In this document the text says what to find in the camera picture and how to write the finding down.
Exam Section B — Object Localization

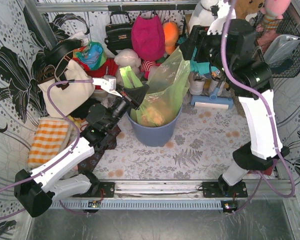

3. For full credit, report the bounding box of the green trash bag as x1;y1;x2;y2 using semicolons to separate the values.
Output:
130;48;191;123

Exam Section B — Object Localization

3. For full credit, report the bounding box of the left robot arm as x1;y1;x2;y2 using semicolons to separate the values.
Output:
14;84;149;218

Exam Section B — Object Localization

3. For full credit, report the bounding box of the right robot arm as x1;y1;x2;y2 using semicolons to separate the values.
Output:
180;19;289;198

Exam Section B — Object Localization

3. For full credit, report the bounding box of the magenta knit bag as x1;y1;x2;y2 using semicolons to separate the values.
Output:
131;15;165;61

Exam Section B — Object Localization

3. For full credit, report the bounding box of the blue trash bin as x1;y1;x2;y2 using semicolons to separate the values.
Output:
126;105;183;147

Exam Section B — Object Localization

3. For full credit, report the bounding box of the cream canvas tote bag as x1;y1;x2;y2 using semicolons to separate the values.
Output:
38;60;95;118

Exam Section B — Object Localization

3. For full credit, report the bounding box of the teal folded cloth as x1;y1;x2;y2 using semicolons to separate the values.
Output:
177;36;217;76

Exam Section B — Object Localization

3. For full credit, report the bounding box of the orange plush toy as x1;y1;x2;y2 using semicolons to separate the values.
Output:
162;21;179;55

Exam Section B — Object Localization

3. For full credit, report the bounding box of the pink pig plush toy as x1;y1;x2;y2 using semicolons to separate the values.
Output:
140;60;161;79

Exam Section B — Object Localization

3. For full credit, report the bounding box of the white dog plush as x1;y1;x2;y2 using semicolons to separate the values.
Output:
188;0;221;33

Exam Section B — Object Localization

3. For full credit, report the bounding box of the red cloth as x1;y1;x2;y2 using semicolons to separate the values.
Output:
85;58;118;78

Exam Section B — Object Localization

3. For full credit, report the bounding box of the white fluffy plush toy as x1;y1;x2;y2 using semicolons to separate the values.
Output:
114;49;142;83

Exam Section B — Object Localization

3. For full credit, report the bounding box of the brown bear plush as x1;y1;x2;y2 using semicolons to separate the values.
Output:
234;0;265;22

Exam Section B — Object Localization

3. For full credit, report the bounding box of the colorful silk scarf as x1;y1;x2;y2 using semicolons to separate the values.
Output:
72;41;107;71

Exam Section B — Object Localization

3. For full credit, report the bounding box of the black leather handbag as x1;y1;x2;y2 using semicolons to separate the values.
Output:
104;11;134;56

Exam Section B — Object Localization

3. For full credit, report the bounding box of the silver foil pouch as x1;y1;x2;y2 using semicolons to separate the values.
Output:
263;34;300;65

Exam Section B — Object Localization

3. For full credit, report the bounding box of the brown floral necktie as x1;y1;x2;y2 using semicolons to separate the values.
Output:
77;125;121;174

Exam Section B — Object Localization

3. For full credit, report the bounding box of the orange checkered towel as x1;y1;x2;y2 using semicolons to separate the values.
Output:
27;117;73;168

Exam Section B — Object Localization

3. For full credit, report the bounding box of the purple orange sock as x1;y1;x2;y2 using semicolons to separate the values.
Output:
248;159;278;176

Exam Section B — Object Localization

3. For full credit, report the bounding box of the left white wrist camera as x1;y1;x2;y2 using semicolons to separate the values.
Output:
92;75;122;97

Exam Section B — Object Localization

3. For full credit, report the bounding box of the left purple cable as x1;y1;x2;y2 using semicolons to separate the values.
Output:
0;79;101;221

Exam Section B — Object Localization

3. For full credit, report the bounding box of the black wire basket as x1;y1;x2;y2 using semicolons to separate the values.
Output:
253;11;300;78

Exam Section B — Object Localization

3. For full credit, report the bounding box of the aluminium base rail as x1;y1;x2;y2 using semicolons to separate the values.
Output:
49;178;296;201

